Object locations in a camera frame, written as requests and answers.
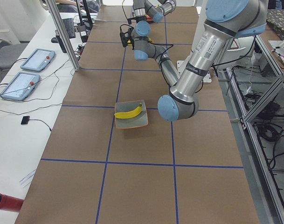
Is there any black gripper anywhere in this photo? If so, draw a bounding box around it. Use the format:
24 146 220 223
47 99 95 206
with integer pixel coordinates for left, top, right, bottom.
119 26 134 47
127 15 146 24

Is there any yellow banana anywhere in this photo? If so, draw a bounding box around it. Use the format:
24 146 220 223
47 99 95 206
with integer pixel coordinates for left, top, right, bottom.
114 103 142 119

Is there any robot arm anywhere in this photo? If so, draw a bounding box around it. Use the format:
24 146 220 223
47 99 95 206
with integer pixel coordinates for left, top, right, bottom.
127 0 177 25
130 0 268 121

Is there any grey square plate orange rim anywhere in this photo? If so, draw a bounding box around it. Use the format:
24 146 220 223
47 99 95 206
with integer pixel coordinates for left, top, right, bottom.
114 100 148 129

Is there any black keyboard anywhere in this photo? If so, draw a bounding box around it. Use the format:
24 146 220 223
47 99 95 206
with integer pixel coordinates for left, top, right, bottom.
62 18 76 39

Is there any black bottle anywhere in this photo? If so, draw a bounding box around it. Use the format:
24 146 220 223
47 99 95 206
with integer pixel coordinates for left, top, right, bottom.
55 30 67 53

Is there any upper teach pendant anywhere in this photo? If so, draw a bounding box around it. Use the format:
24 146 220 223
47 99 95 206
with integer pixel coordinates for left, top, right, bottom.
20 49 56 72

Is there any teach pendant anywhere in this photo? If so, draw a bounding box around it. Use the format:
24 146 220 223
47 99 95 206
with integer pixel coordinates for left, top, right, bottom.
0 72 41 101
20 49 56 72

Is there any lower teach pendant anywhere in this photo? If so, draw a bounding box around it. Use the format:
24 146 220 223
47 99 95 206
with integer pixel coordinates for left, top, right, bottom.
0 72 41 101

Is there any small black device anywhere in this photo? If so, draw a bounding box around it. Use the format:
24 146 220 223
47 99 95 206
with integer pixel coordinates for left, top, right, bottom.
21 116 30 125

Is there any red tube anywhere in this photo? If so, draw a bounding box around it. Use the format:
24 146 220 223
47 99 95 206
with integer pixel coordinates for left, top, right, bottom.
0 193 24 212

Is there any aluminium frame post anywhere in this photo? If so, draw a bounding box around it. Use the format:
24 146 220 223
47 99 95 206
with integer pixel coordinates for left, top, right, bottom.
46 0 79 71

